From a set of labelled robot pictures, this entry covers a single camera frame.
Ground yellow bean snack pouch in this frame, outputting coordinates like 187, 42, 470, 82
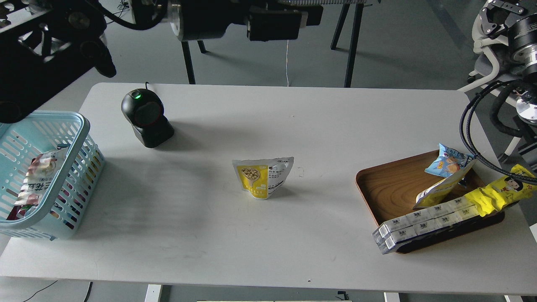
232, 157, 294, 200

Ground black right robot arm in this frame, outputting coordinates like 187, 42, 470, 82
460, 0, 536, 92

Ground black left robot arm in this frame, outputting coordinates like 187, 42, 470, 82
0, 0, 323, 123

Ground clear boxed snack pack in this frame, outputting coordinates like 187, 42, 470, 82
372, 197, 480, 254

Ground blue snack bag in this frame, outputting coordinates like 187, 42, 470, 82
424, 143, 475, 178

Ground light blue plastic basket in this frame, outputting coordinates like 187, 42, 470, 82
0, 111, 105, 240

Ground red white snack bag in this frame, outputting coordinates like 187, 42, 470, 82
6, 144, 70, 221

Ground yellow cartoon snack bag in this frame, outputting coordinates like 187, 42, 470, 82
464, 176, 537, 217

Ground brown wooden tray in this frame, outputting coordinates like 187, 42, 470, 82
355, 150, 505, 254

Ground black barcode scanner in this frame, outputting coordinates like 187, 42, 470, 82
121, 89, 175, 148

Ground black table legs behind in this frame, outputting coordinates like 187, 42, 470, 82
180, 0, 365, 88

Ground black cable bundle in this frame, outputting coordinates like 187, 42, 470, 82
459, 80, 537, 184

